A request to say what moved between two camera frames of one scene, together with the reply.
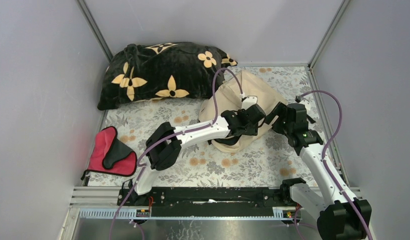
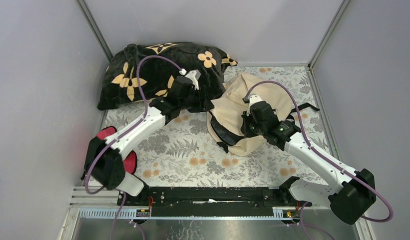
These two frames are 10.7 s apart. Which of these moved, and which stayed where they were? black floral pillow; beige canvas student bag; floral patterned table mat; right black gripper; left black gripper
Moved: right black gripper; beige canvas student bag; left black gripper
Stayed: floral patterned table mat; black floral pillow
